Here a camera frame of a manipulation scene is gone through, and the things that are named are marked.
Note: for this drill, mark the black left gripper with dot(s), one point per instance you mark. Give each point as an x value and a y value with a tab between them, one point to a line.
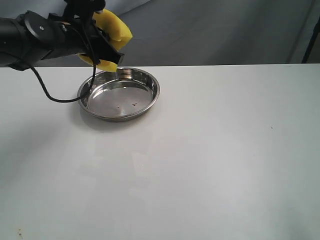
47	39

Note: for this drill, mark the yellow sponge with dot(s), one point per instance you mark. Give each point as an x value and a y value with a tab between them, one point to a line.
119	35

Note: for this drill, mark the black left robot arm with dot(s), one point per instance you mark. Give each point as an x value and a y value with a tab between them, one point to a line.
13	41

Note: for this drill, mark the round stainless steel pan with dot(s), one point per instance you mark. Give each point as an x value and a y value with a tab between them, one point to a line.
119	96

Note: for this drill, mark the grey backdrop cloth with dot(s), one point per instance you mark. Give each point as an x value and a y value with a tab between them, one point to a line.
216	32

